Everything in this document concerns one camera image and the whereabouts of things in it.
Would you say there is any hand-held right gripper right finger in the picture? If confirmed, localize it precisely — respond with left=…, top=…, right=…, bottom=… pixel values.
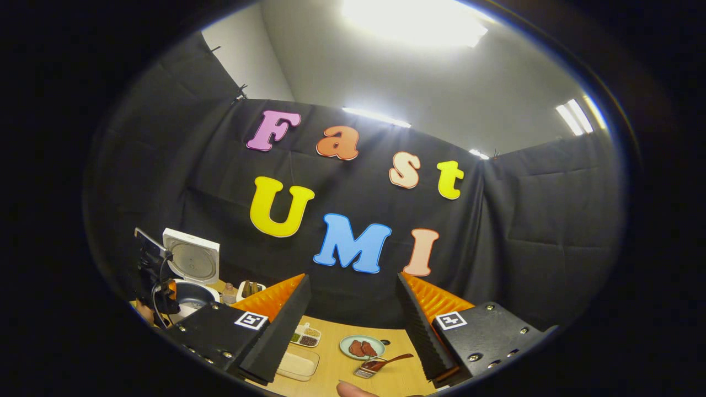
left=396, top=272, right=558, bottom=388

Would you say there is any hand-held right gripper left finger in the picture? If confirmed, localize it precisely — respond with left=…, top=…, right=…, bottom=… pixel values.
left=165, top=274, right=312, bottom=385

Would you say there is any clear container of rice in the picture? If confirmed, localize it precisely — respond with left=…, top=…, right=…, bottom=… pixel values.
left=276, top=345, right=320, bottom=382

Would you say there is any brown wooden spoon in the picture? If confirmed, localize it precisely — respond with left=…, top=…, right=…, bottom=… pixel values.
left=361, top=353, right=414, bottom=373

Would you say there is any white rice cooker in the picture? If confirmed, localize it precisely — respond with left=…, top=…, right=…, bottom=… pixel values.
left=162, top=228, right=221, bottom=321

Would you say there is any white divided grain dish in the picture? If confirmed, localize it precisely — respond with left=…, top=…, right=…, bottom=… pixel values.
left=291, top=323, right=322, bottom=348

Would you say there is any white toaster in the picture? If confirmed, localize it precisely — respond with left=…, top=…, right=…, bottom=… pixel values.
left=236, top=280, right=267, bottom=303

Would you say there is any green plate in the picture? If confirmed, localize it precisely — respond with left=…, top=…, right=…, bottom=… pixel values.
left=339, top=335, right=386, bottom=361

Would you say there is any black backdrop cloth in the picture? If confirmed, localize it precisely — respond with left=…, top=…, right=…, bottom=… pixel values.
left=88, top=30, right=627, bottom=331

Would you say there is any large ceiling light panel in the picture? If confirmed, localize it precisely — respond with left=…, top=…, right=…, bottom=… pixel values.
left=341, top=0, right=489, bottom=48

